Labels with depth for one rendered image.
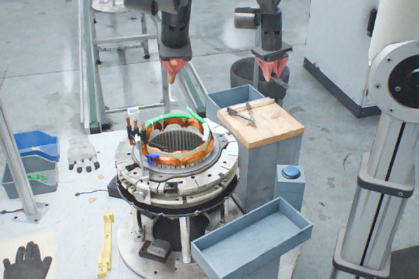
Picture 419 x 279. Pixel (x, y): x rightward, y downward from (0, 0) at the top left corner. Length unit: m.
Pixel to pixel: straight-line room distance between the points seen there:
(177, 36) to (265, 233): 0.47
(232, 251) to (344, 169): 2.02
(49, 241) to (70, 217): 0.11
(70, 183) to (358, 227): 0.97
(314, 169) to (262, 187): 1.55
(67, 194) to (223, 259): 0.74
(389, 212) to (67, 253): 0.87
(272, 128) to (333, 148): 1.85
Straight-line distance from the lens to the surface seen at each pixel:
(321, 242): 2.39
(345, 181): 2.80
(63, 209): 1.46
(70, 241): 1.35
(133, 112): 1.09
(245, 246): 0.95
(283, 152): 1.28
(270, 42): 1.19
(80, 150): 1.65
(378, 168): 0.92
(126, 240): 1.28
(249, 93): 1.48
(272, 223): 1.00
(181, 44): 0.88
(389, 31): 0.72
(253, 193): 1.31
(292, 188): 1.12
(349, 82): 3.48
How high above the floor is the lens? 1.74
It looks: 35 degrees down
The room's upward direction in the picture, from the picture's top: 1 degrees counter-clockwise
